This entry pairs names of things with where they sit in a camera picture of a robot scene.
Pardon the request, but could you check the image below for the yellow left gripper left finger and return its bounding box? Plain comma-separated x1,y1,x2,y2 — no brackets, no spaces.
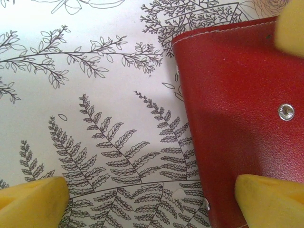
0,176,71,228

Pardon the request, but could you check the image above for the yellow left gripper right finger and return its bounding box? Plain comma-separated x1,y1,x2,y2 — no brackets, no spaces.
235,174,304,228

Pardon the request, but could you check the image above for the red leather card holder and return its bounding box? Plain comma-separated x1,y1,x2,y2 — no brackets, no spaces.
171,16,304,228

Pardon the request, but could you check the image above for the floral print table cover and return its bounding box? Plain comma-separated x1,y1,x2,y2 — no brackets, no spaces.
0,0,280,228

